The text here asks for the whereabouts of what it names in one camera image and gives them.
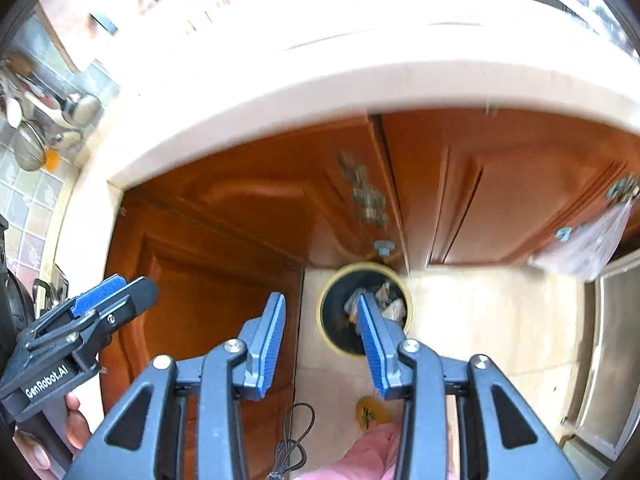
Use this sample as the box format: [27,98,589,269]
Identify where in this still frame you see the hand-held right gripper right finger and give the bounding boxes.
[356,292,581,480]

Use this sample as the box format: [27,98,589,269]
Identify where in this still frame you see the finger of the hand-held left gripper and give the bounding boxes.
[20,274,128,351]
[69,276,160,357]

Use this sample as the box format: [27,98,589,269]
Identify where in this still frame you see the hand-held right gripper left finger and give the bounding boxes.
[65,291,287,480]

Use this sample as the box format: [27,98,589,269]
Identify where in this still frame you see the round yellow-rimmed bin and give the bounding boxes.
[317,261,415,358]

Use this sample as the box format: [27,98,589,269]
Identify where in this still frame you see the person's left hand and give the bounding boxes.
[12,391,94,471]

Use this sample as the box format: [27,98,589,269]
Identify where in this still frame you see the pile of crumpled paper scraps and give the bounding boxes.
[345,282,408,336]

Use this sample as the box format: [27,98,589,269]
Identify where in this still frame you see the yellow round paper piece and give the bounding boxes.
[354,394,392,431]

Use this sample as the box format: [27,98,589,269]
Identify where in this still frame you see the wooden cabinet door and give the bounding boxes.
[120,114,412,272]
[380,110,640,272]
[99,190,306,480]

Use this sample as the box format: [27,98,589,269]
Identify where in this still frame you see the person's pink pants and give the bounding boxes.
[299,430,402,480]

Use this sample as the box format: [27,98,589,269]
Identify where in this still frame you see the grey sticker cluster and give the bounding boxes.
[339,151,389,229]

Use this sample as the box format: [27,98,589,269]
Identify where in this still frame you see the steel strainer ladle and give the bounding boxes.
[14,120,62,172]

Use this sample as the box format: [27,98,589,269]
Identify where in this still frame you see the clear plastic bag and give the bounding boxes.
[530,205,635,282]

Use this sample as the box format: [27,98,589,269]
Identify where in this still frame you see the black cable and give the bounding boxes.
[269,402,317,480]

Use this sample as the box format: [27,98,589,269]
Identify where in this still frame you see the grey metal door frame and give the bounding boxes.
[560,252,640,463]

